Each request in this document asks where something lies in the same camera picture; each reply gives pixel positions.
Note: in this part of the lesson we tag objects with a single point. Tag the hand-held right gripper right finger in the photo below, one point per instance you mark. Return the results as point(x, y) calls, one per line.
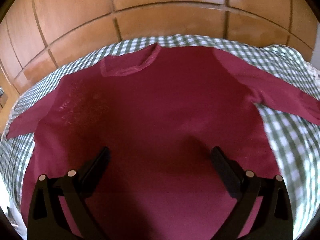
point(221, 164)

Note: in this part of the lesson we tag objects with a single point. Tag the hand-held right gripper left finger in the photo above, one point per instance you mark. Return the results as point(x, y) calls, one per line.
point(98, 164)

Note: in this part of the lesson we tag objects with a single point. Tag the maroon long-sleeve shirt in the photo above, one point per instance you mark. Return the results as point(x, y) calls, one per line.
point(160, 105)

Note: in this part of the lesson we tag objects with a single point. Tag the green checked blanket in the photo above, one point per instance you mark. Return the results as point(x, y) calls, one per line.
point(287, 142)

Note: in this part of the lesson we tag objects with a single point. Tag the floral patterned cloth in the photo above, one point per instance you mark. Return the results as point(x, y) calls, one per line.
point(315, 73)

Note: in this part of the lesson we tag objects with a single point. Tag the wooden panelled headboard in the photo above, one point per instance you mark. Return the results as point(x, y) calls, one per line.
point(160, 25)

